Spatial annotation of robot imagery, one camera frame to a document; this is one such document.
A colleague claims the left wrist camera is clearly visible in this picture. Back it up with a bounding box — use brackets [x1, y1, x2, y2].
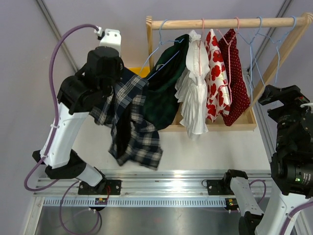
[94, 27, 121, 55]

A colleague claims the red polka dot skirt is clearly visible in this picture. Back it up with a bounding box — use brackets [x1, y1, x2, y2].
[218, 28, 250, 126]

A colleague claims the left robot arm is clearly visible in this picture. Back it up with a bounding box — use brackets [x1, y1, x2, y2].
[32, 47, 124, 192]

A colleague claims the white slotted cable duct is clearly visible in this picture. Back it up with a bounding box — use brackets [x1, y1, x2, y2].
[43, 198, 227, 208]

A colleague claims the white red floral skirt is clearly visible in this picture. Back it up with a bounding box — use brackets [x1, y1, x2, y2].
[204, 29, 230, 122]

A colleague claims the wooden clothes rack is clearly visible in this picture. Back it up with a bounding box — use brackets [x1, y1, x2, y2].
[146, 12, 313, 133]

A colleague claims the aluminium mounting rail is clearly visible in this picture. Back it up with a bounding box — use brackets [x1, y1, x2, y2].
[33, 170, 272, 198]

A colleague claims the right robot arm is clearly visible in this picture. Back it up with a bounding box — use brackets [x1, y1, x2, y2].
[223, 85, 313, 235]

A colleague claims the dark green plaid skirt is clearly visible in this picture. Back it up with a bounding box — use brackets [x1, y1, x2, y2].
[144, 34, 189, 130]

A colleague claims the navy white plaid skirt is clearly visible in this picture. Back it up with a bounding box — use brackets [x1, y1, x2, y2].
[90, 69, 163, 170]

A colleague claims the white pleated dress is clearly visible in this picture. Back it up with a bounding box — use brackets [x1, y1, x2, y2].
[175, 30, 210, 141]

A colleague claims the yellow plastic tray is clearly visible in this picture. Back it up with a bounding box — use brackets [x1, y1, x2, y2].
[128, 67, 150, 78]

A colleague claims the blue hanger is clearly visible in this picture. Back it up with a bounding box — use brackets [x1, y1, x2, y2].
[257, 16, 297, 85]
[237, 16, 265, 95]
[141, 16, 184, 71]

